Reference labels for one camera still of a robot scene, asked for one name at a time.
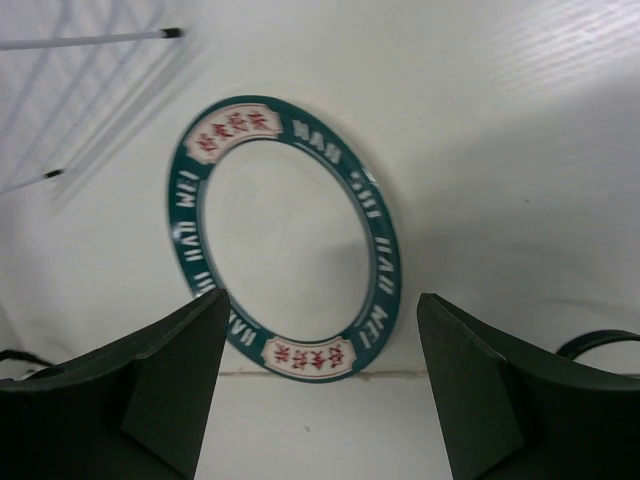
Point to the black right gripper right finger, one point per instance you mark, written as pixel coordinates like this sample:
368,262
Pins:
511,410

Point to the clear wire dish rack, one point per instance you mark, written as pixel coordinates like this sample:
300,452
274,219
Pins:
74,75

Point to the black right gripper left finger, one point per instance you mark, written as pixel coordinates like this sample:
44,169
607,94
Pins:
136,408

